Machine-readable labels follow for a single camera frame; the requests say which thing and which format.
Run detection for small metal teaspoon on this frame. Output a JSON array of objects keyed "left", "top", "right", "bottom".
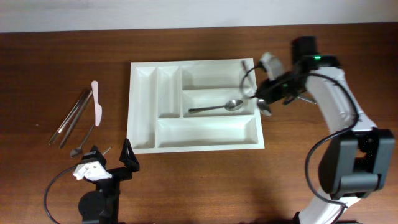
[{"left": 70, "top": 124, "right": 95, "bottom": 157}]

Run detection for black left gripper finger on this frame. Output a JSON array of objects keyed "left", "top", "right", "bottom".
[
  {"left": 81, "top": 145, "right": 107, "bottom": 166},
  {"left": 119, "top": 138, "right": 140, "bottom": 172}
]

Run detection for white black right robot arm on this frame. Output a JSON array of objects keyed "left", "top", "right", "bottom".
[{"left": 254, "top": 36, "right": 396, "bottom": 224}]

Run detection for metal tongs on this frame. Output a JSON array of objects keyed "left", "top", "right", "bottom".
[{"left": 48, "top": 89, "right": 93, "bottom": 149}]

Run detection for white cutlery tray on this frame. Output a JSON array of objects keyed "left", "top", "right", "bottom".
[{"left": 126, "top": 58, "right": 264, "bottom": 154}]

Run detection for pink plastic knife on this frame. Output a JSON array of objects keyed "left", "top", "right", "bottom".
[{"left": 91, "top": 80, "right": 103, "bottom": 126}]

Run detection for metal spoon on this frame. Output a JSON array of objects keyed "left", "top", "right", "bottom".
[
  {"left": 188, "top": 99, "right": 244, "bottom": 114},
  {"left": 257, "top": 98, "right": 272, "bottom": 116}
]

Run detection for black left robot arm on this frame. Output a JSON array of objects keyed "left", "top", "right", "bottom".
[{"left": 73, "top": 139, "right": 140, "bottom": 223}]

